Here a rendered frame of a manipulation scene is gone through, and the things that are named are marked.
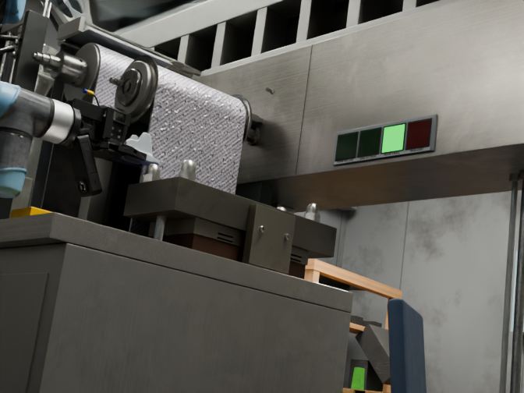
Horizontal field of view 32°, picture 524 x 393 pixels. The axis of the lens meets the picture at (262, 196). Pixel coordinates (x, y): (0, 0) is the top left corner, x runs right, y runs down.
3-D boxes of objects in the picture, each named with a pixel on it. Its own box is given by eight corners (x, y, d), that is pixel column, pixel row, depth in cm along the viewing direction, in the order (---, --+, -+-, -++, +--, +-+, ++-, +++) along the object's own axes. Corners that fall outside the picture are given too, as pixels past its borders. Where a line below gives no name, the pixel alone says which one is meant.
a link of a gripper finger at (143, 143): (171, 139, 178) (131, 125, 172) (166, 168, 176) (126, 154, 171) (161, 140, 180) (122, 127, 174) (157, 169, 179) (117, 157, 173)
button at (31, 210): (8, 223, 150) (11, 209, 151) (45, 232, 155) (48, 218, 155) (28, 220, 145) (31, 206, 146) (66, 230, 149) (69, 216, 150)
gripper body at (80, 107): (135, 115, 172) (80, 95, 164) (127, 159, 170) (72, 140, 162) (113, 122, 178) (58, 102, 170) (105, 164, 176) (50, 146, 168)
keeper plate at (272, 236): (241, 263, 165) (249, 204, 168) (281, 274, 172) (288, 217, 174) (250, 263, 164) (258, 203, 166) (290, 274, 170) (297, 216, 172)
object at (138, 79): (128, 107, 181) (111, 99, 186) (136, 111, 182) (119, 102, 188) (142, 72, 180) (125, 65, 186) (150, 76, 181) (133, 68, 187)
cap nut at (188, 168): (171, 182, 163) (175, 157, 164) (187, 187, 165) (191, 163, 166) (183, 180, 160) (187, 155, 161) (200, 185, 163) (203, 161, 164)
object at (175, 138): (136, 195, 176) (152, 104, 180) (228, 223, 191) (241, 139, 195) (138, 195, 175) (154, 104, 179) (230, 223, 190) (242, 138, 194)
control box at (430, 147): (331, 164, 183) (335, 132, 184) (334, 165, 183) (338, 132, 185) (432, 150, 164) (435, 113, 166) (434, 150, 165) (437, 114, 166)
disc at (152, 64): (110, 132, 188) (118, 66, 192) (112, 132, 188) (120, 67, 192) (152, 115, 177) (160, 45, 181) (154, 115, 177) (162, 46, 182)
